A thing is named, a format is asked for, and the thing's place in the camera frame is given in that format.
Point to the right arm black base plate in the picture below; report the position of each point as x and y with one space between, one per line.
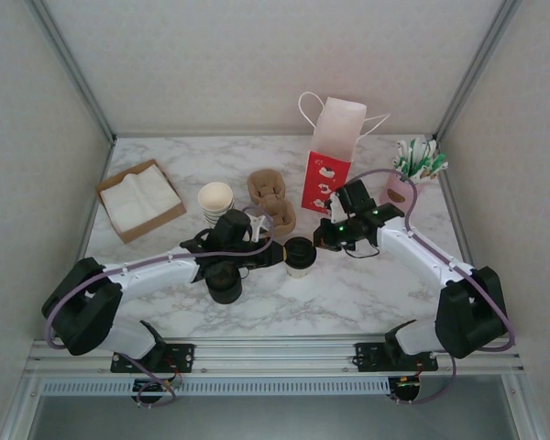
371 357

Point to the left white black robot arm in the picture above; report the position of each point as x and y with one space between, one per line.
156 275

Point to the aluminium frame post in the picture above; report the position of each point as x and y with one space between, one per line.
75 69
476 69

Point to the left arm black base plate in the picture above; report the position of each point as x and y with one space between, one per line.
183 357

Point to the brown cardboard napkin tray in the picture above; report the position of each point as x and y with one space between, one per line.
165 214

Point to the pink cylindrical sachet holder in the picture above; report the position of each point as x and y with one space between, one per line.
394 190

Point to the white paper cup stack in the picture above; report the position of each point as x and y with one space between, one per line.
215 197

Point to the aluminium frame rail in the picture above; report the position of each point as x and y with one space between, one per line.
86 224
463 229

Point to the black plastic lid stack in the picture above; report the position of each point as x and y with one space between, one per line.
224 289

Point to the white paper napkin stack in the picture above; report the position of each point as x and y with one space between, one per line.
139 197

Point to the white paper coffee cup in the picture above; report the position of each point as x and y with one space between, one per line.
299 272

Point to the brown pulp cup carrier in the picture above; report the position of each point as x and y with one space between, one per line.
268 188

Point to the wide aluminium mounting rail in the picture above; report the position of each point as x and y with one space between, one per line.
279 353

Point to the black plastic cup lid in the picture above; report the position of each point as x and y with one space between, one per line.
301 251

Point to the red white paper gift bag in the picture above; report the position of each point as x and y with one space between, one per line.
323 183

